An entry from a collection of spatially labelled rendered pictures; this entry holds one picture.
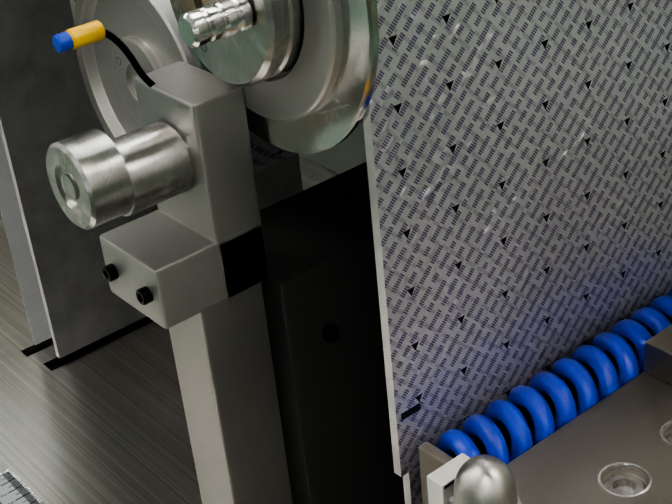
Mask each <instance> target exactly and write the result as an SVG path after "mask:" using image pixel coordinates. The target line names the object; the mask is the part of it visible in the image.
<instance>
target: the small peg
mask: <svg viewBox="0 0 672 504"><path fill-rule="evenodd" d="M252 24H253V12H252V9H251V6H250V4H249V3H248V1H247V0H220V1H217V2H215V3H213V4H212V5H206V6H203V7H200V8H198V9H197V10H191V11H188V12H185V13H182V14H181V16H180V18H179V22H178V30H179V33H180V36H181V38H182V40H183V41H184V42H185V43H186V44H187V45H188V46H190V47H191V48H197V47H200V46H203V45H206V44H207V43H208V42H209V43H211V42H214V41H217V40H219V39H221V38H222V37H228V36H230V35H233V34H236V33H237V32H242V31H244V30H247V29H250V28H251V27H252Z"/></svg>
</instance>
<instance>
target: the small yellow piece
mask: <svg viewBox="0 0 672 504"><path fill-rule="evenodd" d="M105 37H106V38H108V39H109V40H111V41H112V42H113V43H114V44H115V45H116V46H117V47H118V48H119V49H120V50H121V51H122V52H123V54H124V55H125V56H126V58H127V59H128V61H129V62H130V64H131V65H132V67H133V69H134V70H135V72H136V73H137V74H138V76H139V77H140V78H141V79H142V80H143V82H144V83H145V84H146V85H148V86H149V87H150V88H151V87H152V86H153V85H155V84H156V83H155V82H154V81H153V80H152V79H151V78H150V77H149V76H148V75H147V74H146V73H145V71H144V70H143V69H142V67H141V66H140V64H139V62H138V61H137V59H136V58H135V56H134V55H133V53H132V52H131V51H130V49H129V48H128V47H127V46H126V44H125V43H124V42H123V41H122V40H121V39H120V38H119V37H117V36H116V35H115V34H113V33H112V32H110V31H109V30H107V29H105V28H104V26H103V25H102V23H101V22H100V21H98V20H95V21H92V22H89V23H86V24H82V25H79V26H76V27H73V28H70V29H67V30H66V31H64V32H61V33H58V34H55V35H53V38H52V42H53V45H54V48H55V49H56V51H57V52H59V53H63V52H66V51H69V50H74V49H77V48H80V47H83V46H86V45H89V44H92V43H95V42H98V41H101V40H104V38H105Z"/></svg>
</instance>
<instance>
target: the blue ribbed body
mask: <svg viewBox="0 0 672 504"><path fill-rule="evenodd" d="M670 325H672V288H671V289H670V291H669V293H668V295H662V296H659V297H657V298H655V299H653V300H652V302H651V304H650V306H649V307H643V308H640V309H638V310H635V312H634V313H633V314H632V316H631V319H624V320H621V321H619V322H617V323H616V324H615V325H614V326H613V328H612V330H611V332H602V333H600V334H598V335H596V336H595V337H594V339H593V342H592V344H591V345H586V344H585V345H582V346H579V347H577V348H576V349H575V350H574V352H573V354H572V356H571V359H570V358H561V359H559V360H557V361H555V362H554V363H553V366H552V368H551V370H550V372H546V371H541V372H539V373H537V374H535V375H534V376H532V379H531V381H530V383H529V386H525V385H518V386H516V387H515V388H513V389H512V390H511V391H510V393H509V395H508V398H507V401H506V400H501V399H496V400H495V401H493V402H491V403H489V404H488V406H487V409H486V411H485V416H484V415H480V414H473V415H471V416H469V417H467V418H466V419H465V421H464V423H463V426H462V431H461V430H456V429H449V430H447V431H445V432H444V433H442V435H441V437H440V439H439V443H438V446H439V449H440V450H441V451H443V452H444V453H446V454H447V455H449V456H451V457H452V458H455V457H457V456H458V455H460V454H461V453H463V454H465V455H467V456H468V457H470V458H472V457H474V456H477V455H484V454H485V455H492V456H495V457H497V458H499V459H500V460H502V461H503V462H504V463H505V464H508V463H509V462H511V461H512V460H514V459H515V458H517V457H518V456H520V455H521V454H523V453H524V452H526V451H527V450H529V449H530V448H532V447H533V446H535V445H536V444H538V443H539V442H541V441H542V440H543V439H545V438H546V437H548V436H549V435H551V434H552V433H554V432H555V431H557V430H558V429H560V428H561V427H563V426H564V425H566V424H567V423H569V422H570V421H572V420H573V419H575V418H576V417H577V416H579V415H580V414H582V413H583V412H585V411H586V410H588V409H589V408H591V407H592V406H594V405H595V404H597V403H598V402H600V401H601V400H603V399H604V398H606V397H607V396H609V395H610V394H611V393H613V392H614V391H616V390H617V389H619V388H620V387H622V386H623V385H625V384H626V383H628V382H629V381H631V380H632V379H634V378H635V377H637V376H638V375H640V374H641V373H643V372H644V352H645V342H646V341H647V340H649V339H650V338H652V337H653V336H655V335H656V334H658V333H659V332H661V331H662V330H664V329H666V328H667V327H669V326H670Z"/></svg>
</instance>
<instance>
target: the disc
mask: <svg viewBox="0 0 672 504"><path fill-rule="evenodd" d="M340 2H341V10H342V20H343V48H342V57H341V63H340V68H339V72H338V76H337V79H336V82H335V84H334V87H333V89H332V91H331V93H330V95H329V96H328V98H327V99H326V101H325V102H324V103H323V104H322V105H321V106H320V107H319V108H318V109H317V110H316V111H314V112H312V113H311V114H309V115H307V116H304V117H302V118H299V119H297V120H293V121H276V120H272V119H268V118H266V117H263V116H261V115H259V114H257V113H255V112H254V111H252V110H250V109H249V108H247V107H246V106H245V109H246V116H247V123H248V129H249V130H251V131H252V132H253V133H255V134H256V135H257V136H259V137H260V138H262V139H263V140H265V141H267V142H268V143H270V144H272V145H274V146H276V147H278V148H281V149H283V150H287V151H290V152H294V153H301V154H311V153H318V152H322V151H325V150H327V149H330V148H332V147H334V146H336V145H338V144H339V143H341V142H342V141H344V140H345V139H346V138H347V137H348V136H349V135H350V134H351V133H352V132H353V131H354V130H355V128H356V127H357V126H358V124H359V123H360V121H361V120H362V118H363V116H364V114H365V112H366V110H367V107H368V105H369V102H370V99H371V96H372V92H373V89H374V84H375V79H376V73H377V66H378V55H379V25H378V13H377V4H376V0H340ZM187 46H188V45H187ZM188 48H189V50H190V52H191V54H192V56H193V58H194V60H195V62H196V64H197V65H198V67H199V69H202V70H204V71H206V72H209V73H211V74H213V73H212V72H211V71H210V70H209V69H208V68H207V67H206V66H205V65H204V64H203V63H202V62H201V61H200V59H199V58H198V57H197V55H196V54H195V53H194V51H193V50H192V48H191V47H190V46H188Z"/></svg>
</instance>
